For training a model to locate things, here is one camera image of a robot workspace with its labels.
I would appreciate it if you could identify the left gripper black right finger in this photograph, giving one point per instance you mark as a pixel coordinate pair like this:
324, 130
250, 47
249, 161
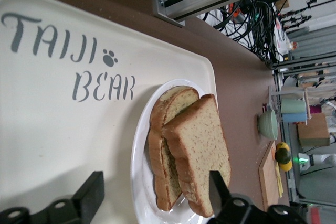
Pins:
219, 197

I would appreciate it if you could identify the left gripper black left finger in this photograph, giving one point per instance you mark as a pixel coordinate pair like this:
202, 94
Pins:
89, 195

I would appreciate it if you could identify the white round plate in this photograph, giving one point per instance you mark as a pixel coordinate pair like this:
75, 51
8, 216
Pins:
139, 161

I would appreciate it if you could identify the seeded bread slice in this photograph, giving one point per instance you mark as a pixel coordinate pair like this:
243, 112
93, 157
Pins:
199, 140

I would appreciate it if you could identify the wooden cutting board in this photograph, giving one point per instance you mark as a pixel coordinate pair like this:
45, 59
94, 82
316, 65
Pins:
267, 179

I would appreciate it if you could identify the yellow plastic fork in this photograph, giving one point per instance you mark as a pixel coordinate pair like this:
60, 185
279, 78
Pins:
278, 182

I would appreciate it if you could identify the orange slice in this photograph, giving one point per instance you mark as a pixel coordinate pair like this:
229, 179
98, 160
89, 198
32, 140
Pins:
273, 153

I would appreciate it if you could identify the cream bear print tray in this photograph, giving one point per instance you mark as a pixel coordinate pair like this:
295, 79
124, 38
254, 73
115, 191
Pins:
52, 129

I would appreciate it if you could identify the dark green avocado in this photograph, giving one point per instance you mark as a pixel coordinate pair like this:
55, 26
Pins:
283, 155

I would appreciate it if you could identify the pale green bowl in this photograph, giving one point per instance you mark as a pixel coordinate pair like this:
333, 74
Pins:
267, 125

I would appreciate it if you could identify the pale blue cup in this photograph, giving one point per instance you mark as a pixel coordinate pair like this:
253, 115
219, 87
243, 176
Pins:
294, 117

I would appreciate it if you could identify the brown cardboard box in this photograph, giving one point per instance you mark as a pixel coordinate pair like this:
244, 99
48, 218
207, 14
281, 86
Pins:
312, 129

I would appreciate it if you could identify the pale green cup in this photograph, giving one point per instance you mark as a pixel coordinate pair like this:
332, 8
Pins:
292, 106

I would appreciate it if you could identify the aluminium profile with bracket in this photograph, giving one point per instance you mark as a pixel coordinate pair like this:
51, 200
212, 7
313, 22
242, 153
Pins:
183, 1

